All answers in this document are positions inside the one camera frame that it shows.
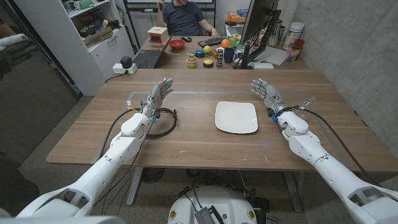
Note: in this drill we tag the red bowl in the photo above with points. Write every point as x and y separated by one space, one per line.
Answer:
177 45

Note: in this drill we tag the colourful stacking cup toy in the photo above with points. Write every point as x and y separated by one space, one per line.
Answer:
191 62

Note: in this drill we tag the black computer mouse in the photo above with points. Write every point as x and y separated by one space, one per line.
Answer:
186 39

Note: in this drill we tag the small flat white box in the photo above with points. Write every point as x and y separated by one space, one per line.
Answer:
262 65

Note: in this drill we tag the white robot torso base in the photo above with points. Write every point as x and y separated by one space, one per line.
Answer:
214 199

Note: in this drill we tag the grey finned module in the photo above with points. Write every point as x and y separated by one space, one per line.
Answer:
205 216

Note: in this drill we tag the yellow ball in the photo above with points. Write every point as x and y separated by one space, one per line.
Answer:
207 49

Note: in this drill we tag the yellow and black button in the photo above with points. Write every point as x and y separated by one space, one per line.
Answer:
208 63

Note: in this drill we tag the white printed canister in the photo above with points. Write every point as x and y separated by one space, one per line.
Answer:
293 34

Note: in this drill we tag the black round floor device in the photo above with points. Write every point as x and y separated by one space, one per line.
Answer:
152 175

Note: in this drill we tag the brown cardboard box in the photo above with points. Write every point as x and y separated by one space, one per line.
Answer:
98 38

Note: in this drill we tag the person in dark trousers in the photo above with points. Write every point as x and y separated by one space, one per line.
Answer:
15 186

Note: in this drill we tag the black monitor on stand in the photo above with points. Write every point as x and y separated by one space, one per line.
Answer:
258 18

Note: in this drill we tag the orange box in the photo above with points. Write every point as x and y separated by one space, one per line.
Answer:
234 18

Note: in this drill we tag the green toy cup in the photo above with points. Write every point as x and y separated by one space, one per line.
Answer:
232 41

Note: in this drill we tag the blue round button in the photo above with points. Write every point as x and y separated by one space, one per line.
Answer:
200 53

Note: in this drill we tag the orange ball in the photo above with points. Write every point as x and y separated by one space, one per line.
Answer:
225 43

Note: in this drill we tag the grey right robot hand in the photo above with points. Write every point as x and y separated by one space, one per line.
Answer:
270 95

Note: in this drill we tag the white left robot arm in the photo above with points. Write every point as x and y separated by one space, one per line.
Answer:
124 146

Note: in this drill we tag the black keyboard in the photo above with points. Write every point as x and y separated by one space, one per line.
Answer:
211 41

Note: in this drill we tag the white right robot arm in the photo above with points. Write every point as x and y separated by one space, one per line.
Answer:
311 149

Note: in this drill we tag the black power adapter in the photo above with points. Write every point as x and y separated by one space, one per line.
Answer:
126 61

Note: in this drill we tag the white power strip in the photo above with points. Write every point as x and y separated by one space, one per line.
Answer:
119 69

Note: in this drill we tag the grey table leg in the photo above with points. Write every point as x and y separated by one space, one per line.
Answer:
135 186
293 191

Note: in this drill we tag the white and red box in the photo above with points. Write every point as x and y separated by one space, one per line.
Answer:
157 32

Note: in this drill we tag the white paper plate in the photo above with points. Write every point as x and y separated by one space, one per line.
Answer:
236 117

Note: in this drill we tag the red snack jar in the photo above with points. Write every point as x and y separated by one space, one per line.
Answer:
293 53

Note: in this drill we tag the person in dark polo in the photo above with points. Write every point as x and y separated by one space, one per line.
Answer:
183 18

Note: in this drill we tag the green box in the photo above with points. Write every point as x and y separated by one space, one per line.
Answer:
86 4

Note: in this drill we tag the dark blue mug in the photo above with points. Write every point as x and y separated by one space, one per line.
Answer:
229 55

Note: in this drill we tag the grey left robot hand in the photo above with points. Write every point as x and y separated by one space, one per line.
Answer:
157 95

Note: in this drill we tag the tall dark bottle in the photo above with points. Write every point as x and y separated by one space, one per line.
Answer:
275 34

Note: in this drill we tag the dark open laptop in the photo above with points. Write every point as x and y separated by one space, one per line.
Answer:
148 58

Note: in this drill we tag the white paper sheets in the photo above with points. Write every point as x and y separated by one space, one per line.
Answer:
273 56

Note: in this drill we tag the white shelf cabinet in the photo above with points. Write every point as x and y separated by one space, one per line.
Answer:
99 59

